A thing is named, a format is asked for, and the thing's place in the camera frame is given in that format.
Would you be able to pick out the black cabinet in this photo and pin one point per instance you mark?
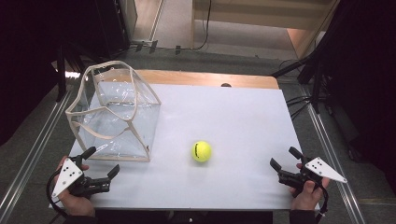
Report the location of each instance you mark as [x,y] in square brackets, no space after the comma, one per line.
[110,25]

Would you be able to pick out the metal floor rail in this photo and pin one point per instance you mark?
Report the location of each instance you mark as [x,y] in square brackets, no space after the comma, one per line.
[331,152]
[29,158]

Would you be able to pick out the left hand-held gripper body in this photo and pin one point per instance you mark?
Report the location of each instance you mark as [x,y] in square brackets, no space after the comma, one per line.
[67,177]

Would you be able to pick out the light wooden shelf unit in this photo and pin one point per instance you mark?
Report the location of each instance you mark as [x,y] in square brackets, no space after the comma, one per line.
[264,14]

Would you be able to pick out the black tripod stand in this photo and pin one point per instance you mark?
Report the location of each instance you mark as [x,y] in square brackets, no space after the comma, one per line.
[315,77]
[61,74]

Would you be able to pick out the person's right hand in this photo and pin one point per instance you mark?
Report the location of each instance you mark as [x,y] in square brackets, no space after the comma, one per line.
[306,197]

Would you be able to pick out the person's left hand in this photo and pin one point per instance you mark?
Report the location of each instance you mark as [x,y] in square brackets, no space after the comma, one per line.
[74,202]

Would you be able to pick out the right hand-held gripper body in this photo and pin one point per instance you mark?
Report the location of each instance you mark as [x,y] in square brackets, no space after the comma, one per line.
[325,170]

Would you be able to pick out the dark curtain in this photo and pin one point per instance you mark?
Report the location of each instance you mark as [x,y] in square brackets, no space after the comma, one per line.
[367,77]
[25,62]

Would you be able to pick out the white table mat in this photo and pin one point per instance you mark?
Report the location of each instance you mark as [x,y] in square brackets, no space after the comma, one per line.
[236,124]

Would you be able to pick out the yellow tennis ball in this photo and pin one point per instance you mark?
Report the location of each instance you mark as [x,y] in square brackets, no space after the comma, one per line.
[201,151]

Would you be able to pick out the clear plastic bag beige trim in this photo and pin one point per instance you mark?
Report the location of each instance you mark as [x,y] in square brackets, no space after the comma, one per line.
[120,138]

